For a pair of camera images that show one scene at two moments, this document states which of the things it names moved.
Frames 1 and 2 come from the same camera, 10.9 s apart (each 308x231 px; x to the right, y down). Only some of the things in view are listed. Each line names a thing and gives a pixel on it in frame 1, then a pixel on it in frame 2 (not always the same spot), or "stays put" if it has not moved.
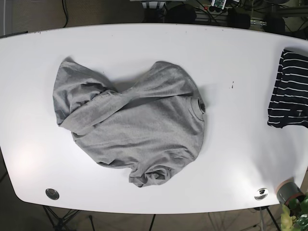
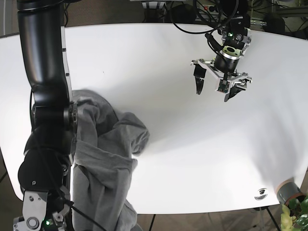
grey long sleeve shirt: [148, 127] to [103, 160]
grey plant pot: [288, 190] stays put
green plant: [294, 217] stays put
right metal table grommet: [263, 193] stays put
